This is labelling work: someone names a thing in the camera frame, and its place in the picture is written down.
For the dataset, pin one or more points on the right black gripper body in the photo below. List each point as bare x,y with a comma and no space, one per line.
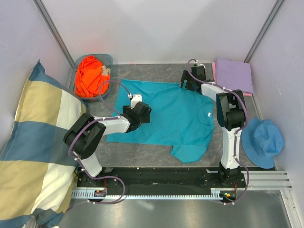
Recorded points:
191,80

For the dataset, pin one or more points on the orange t shirt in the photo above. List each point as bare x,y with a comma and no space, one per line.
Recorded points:
89,78

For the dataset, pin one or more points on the aluminium frame post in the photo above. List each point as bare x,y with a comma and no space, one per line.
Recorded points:
264,29
54,31

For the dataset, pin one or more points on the right aluminium frame post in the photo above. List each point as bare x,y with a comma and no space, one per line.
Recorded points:
264,29

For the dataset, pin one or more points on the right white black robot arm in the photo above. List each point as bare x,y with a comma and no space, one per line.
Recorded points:
231,116

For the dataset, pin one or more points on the folded pink t shirt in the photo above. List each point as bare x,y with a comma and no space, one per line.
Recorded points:
215,78

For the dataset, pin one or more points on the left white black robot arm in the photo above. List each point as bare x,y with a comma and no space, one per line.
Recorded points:
86,133

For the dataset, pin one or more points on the blue bucket hat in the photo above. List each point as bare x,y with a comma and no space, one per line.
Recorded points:
261,141

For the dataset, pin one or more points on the blue beige striped pillow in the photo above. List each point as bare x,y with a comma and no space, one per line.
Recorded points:
36,171

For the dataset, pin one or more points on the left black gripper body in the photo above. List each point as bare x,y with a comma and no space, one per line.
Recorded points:
146,119

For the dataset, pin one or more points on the beige crumpled cloth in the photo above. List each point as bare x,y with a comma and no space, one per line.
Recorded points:
105,71

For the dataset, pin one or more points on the grey slotted cable duct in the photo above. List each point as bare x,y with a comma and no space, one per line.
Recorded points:
95,195

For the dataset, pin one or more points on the folded purple t shirt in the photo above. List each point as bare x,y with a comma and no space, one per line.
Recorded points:
234,75

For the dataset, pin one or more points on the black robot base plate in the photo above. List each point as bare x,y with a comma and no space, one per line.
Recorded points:
153,181

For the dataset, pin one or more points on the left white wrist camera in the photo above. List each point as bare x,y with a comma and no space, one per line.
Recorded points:
135,99

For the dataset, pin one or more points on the left aluminium frame post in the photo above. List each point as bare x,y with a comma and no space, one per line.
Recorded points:
54,31

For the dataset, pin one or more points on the blue plastic laundry basket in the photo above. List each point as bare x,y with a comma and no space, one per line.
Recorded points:
106,59

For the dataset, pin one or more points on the teal t shirt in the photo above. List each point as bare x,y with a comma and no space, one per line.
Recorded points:
179,118

